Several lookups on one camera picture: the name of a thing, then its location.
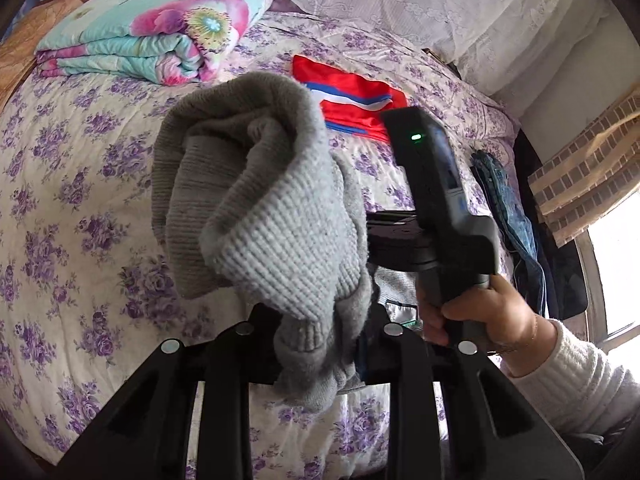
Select person's right hand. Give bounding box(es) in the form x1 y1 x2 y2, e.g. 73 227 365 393
416 275 540 378

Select blue jeans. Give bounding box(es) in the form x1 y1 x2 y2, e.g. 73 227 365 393
470 149 548 311

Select white lace cloth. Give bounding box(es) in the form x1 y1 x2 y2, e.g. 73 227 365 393
80 0 631 106

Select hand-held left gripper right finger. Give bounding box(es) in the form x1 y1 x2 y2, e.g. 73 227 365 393
350 305 586 480

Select grey knit pants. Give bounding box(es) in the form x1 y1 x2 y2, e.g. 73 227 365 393
150 71 422 413

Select teal pink floral folded quilt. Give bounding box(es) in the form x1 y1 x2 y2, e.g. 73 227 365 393
34 0 275 86

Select orange brown pillow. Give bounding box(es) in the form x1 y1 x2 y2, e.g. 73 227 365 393
0 0 98 111

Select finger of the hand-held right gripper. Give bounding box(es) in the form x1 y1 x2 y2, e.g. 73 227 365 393
366 211 426 267

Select window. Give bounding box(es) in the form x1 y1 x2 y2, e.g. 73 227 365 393
575 192 640 348

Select red folded garment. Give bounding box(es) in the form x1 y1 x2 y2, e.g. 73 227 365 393
291 54 408 145

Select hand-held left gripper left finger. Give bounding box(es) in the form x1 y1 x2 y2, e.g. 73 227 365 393
55 305 286 480

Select brick pattern curtain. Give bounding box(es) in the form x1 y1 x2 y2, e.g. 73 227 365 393
527 87 640 248

